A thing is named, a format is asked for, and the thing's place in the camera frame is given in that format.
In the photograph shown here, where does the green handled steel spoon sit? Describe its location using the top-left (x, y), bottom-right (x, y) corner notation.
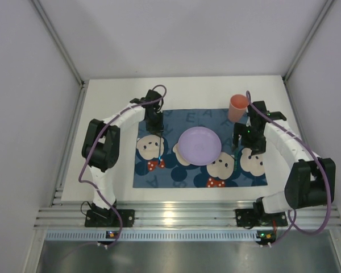
top-left (234, 146), bottom-right (239, 172)

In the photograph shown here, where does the salmon plastic cup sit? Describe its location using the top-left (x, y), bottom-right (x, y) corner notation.
top-left (228, 94), bottom-right (249, 122)

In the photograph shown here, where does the blue metal fork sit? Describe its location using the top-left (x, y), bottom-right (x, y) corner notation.
top-left (157, 131), bottom-right (163, 164)

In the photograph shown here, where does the purple plastic plate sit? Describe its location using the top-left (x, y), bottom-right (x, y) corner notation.
top-left (177, 127), bottom-right (222, 166)

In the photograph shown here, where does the blue cartoon mouse placemat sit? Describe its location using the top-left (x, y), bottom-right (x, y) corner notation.
top-left (133, 109), bottom-right (268, 188)

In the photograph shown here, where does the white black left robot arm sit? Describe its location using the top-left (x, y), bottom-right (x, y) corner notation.
top-left (78, 85), bottom-right (167, 212)

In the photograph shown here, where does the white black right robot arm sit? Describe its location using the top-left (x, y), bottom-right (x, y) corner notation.
top-left (232, 101), bottom-right (336, 217)

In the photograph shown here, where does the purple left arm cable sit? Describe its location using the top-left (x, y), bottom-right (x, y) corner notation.
top-left (78, 84), bottom-right (168, 250)

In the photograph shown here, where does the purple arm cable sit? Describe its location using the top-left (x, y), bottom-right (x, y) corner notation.
top-left (246, 90), bottom-right (332, 247)
top-left (78, 84), bottom-right (168, 250)

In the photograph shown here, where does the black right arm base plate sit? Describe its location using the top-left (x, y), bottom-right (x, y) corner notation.
top-left (235, 209), bottom-right (288, 229)

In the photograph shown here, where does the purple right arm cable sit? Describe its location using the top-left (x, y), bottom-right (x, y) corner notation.
top-left (246, 90), bottom-right (332, 247)

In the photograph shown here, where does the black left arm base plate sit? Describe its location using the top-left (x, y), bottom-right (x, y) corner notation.
top-left (84, 209), bottom-right (135, 228)

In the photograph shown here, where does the left aluminium frame post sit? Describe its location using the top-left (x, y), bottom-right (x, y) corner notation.
top-left (30, 0), bottom-right (89, 88)

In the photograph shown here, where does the aluminium frame post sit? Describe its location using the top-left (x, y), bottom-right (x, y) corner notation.
top-left (30, 0), bottom-right (89, 88)
top-left (282, 0), bottom-right (338, 82)

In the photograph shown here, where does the aluminium mounting rail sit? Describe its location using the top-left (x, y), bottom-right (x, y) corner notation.
top-left (34, 200), bottom-right (341, 228)

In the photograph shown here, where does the right aluminium frame post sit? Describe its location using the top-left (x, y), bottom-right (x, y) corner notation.
top-left (282, 0), bottom-right (338, 82)

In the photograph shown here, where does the perforated grey cable duct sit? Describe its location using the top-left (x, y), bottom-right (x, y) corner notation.
top-left (45, 230), bottom-right (275, 242)

